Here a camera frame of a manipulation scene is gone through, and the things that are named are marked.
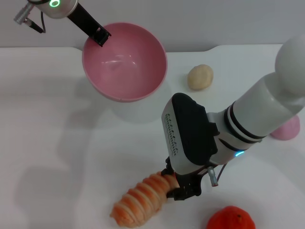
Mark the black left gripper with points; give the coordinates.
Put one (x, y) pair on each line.
(85, 23)

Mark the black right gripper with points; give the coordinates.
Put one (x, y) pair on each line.
(188, 186)

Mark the orange striped bread roll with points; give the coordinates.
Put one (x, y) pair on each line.
(143, 198)

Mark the pink plastic bowl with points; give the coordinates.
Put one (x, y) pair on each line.
(124, 81)

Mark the beige round bun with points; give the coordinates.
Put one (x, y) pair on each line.
(200, 77)

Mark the pink round bun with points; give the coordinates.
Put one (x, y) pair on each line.
(288, 131)

